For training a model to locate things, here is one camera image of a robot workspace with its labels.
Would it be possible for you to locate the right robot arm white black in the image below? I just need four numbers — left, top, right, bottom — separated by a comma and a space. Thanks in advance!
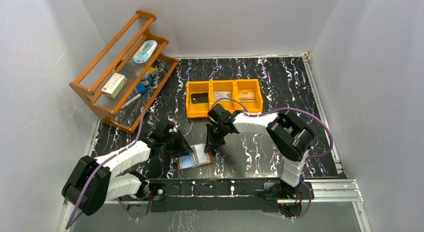
204, 104, 315, 199

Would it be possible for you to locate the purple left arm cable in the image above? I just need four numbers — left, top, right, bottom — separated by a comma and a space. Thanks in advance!
64, 109, 162, 230

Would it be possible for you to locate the aluminium frame rail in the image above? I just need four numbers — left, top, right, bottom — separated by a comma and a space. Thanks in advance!
70, 178, 372, 231

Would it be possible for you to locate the yellow middle bin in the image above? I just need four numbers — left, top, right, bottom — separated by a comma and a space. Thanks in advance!
209, 80, 237, 112

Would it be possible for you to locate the blue small cube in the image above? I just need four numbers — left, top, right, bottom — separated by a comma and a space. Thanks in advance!
135, 84, 146, 94

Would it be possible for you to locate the yellow left bin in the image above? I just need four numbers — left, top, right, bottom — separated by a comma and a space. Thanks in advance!
185, 81, 210, 118

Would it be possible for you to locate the tan card in bin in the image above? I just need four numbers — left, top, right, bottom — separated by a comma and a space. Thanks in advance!
238, 89, 256, 102

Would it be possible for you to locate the orange leather card holder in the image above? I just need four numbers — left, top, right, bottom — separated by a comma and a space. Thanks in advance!
174, 143, 214, 171

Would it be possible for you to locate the yellow right bin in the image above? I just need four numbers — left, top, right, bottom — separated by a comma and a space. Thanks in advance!
235, 79, 264, 114

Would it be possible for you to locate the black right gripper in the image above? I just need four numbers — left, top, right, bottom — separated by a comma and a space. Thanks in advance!
204, 122, 228, 153

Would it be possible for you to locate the blue white tape roll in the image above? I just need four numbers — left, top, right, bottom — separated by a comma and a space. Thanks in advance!
140, 71, 153, 86

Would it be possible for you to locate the white red box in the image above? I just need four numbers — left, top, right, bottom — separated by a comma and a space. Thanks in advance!
101, 73, 127, 98

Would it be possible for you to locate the white blue oval case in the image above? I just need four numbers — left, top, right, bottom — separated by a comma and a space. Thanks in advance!
132, 40, 158, 64

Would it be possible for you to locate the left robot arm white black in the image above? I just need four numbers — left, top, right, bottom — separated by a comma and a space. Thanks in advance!
61, 120, 194, 215

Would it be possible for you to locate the grey card in bin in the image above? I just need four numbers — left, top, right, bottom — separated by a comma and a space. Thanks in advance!
213, 91, 232, 101

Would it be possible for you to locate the yellow bin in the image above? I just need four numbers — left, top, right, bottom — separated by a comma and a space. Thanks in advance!
209, 80, 237, 112
235, 79, 264, 114
185, 81, 210, 118

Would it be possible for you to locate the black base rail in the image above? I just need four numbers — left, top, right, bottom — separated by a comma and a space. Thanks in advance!
118, 178, 314, 218

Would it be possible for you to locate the orange wooden shelf rack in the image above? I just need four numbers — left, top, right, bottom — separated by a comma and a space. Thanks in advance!
69, 10, 179, 133

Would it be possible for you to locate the white marker pen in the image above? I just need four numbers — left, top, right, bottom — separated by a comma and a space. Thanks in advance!
121, 93, 142, 109

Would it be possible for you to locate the black card in bin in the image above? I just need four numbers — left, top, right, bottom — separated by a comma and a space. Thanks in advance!
190, 92, 209, 104

